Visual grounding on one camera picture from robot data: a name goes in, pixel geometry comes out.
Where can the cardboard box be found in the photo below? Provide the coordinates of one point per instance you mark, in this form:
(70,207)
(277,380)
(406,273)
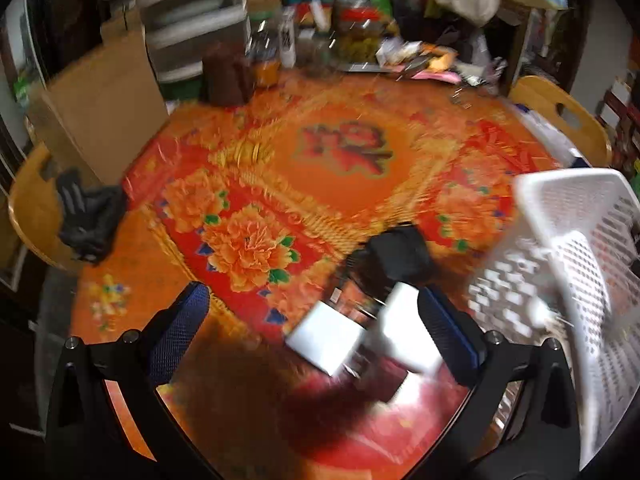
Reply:
(99,113)

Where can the wooden chair left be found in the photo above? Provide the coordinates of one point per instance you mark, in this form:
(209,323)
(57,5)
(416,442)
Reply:
(36,214)

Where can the wooden chair right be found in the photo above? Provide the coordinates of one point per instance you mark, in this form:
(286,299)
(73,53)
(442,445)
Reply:
(567,115)

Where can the orange honey jar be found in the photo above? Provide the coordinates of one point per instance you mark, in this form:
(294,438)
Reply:
(267,72)

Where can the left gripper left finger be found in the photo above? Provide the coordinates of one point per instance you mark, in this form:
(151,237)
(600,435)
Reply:
(82,421)

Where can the wooden chair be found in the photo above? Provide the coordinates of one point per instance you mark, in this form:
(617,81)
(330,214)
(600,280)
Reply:
(567,115)
(36,214)

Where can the black cloth on chair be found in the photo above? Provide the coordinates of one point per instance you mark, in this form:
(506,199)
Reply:
(91,216)

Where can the white perforated plastic basket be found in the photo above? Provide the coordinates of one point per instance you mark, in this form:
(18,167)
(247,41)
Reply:
(569,269)

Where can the white plastic drawer unit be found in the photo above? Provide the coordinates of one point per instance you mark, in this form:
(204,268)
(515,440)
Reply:
(178,33)

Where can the dark brown jar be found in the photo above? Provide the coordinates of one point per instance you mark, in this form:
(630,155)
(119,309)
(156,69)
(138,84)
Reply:
(228,75)

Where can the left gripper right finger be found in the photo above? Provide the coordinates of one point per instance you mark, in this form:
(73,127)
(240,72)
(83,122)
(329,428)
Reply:
(541,440)

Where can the red floral tablecloth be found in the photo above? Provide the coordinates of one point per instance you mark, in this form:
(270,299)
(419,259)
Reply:
(261,203)

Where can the white square charger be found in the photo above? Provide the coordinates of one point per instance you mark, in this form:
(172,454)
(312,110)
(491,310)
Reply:
(401,335)

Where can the white charger plug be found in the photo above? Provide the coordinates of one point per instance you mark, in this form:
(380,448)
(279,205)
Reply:
(325,338)

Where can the black power adapter with cable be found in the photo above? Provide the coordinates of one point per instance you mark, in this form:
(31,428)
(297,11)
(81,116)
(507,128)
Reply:
(396,255)

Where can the glass jar red lid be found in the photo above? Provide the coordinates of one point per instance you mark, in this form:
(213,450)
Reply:
(358,30)

